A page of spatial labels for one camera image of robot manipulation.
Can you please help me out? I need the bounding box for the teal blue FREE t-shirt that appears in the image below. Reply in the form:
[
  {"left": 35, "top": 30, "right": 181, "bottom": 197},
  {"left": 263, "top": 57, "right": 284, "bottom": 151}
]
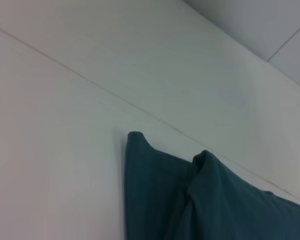
[{"left": 124, "top": 130, "right": 300, "bottom": 240}]

